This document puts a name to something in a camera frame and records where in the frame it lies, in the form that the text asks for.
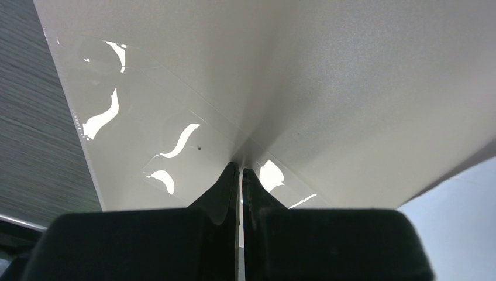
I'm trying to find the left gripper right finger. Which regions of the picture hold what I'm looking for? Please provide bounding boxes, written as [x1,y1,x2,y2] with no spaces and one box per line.
[242,169,434,280]

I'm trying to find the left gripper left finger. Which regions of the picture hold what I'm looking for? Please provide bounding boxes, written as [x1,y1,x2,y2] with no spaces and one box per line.
[22,162,239,280]

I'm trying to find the brown cardboard folder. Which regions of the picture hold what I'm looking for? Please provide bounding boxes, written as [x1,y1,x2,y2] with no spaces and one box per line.
[35,1,495,211]

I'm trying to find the white paper sheets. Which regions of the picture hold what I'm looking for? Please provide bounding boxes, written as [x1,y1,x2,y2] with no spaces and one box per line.
[399,158,495,280]

